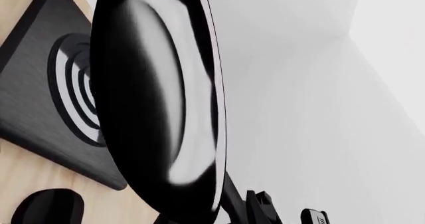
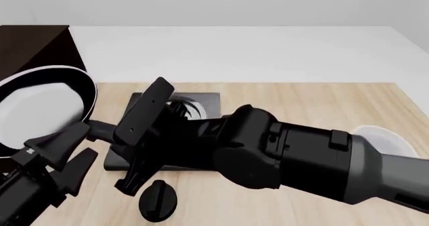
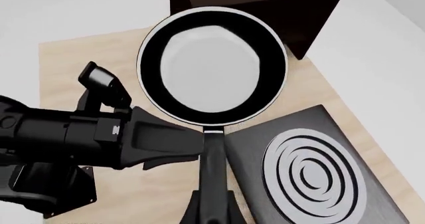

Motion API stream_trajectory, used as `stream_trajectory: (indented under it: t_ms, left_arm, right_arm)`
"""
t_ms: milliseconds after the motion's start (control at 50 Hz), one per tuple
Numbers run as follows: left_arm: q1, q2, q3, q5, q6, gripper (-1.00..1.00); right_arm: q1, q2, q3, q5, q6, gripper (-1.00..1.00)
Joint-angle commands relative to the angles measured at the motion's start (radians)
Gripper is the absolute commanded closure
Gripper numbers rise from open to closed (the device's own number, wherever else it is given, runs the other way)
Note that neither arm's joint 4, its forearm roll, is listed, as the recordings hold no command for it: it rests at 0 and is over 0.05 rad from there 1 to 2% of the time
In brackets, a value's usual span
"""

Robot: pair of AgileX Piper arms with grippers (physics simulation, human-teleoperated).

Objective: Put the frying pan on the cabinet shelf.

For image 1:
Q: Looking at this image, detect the flat black stove plate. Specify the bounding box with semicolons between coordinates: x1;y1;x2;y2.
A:
0;0;129;191

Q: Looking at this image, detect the round black stove knob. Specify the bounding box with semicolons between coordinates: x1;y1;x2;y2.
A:
9;188;86;224

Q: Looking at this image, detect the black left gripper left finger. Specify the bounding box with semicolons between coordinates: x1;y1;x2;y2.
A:
244;189;284;224

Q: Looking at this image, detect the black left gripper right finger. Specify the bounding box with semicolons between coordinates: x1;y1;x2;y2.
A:
299;208;330;224

